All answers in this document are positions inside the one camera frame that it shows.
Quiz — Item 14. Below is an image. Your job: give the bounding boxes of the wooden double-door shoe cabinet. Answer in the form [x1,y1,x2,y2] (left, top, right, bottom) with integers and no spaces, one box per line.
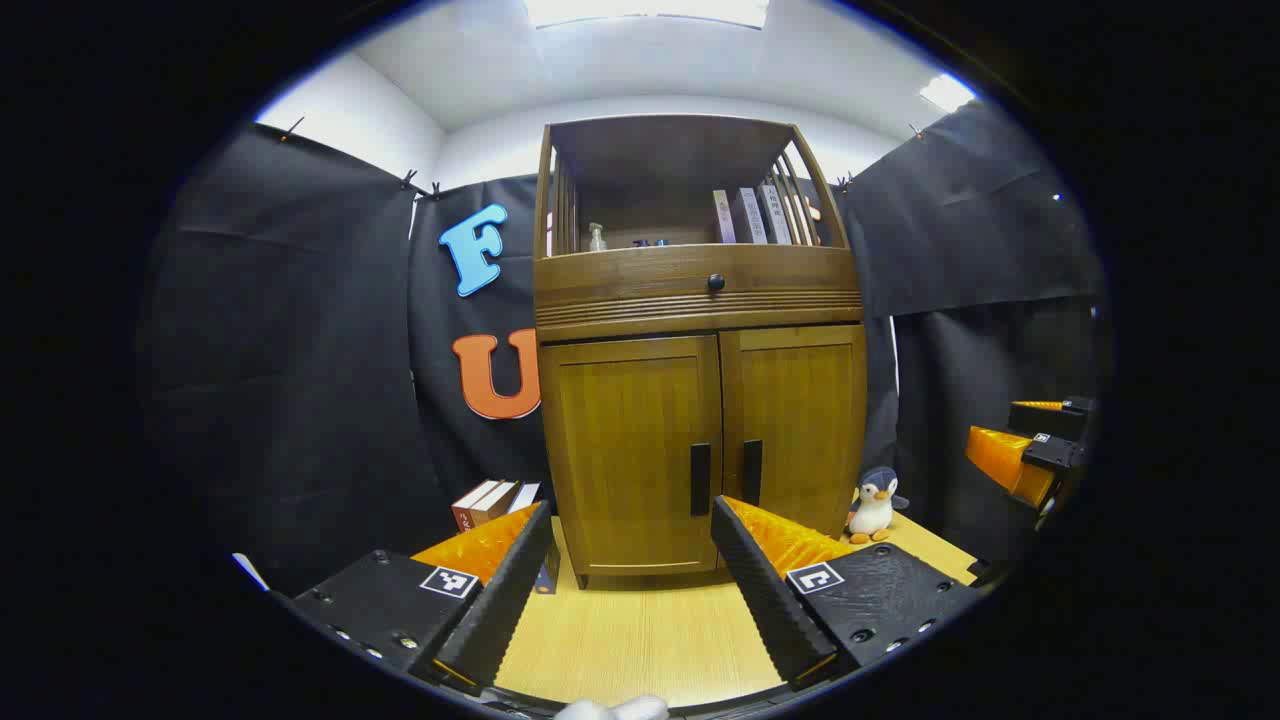
[533,113,869,591]

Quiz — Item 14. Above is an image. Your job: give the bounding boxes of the brown cover book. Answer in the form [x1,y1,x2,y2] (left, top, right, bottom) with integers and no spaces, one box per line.
[470,481,521,527]

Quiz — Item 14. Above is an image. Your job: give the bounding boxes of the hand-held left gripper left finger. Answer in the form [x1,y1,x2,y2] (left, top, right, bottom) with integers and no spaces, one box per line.
[268,500,554,693]

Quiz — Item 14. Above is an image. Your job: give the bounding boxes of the wooden drawer with black knob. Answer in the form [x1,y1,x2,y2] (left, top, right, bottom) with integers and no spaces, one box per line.
[535,245,863,341]

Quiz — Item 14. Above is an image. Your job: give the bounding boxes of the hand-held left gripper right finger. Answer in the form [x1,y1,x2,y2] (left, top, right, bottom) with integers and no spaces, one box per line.
[710,494,986,691]

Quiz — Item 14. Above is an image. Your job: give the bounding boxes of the penguin plush toy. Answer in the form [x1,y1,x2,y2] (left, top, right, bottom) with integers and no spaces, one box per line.
[848,466,911,546]

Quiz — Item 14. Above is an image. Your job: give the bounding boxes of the ceiling light panel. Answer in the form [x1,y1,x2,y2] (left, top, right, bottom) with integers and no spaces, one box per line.
[525,0,771,29]
[920,73,976,113]

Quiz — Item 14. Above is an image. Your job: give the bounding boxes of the wooden shoe cabinet door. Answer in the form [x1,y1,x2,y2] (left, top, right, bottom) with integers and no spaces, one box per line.
[720,323,867,541]
[540,335,723,579]

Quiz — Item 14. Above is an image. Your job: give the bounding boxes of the blue cover book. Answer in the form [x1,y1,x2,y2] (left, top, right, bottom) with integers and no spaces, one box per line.
[505,483,561,596]

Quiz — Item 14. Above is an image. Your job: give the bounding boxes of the red cover book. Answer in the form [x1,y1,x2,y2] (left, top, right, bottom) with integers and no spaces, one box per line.
[452,480,501,533]

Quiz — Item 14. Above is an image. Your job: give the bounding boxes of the black backdrop cloth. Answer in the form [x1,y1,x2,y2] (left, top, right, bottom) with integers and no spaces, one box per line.
[140,100,1111,601]

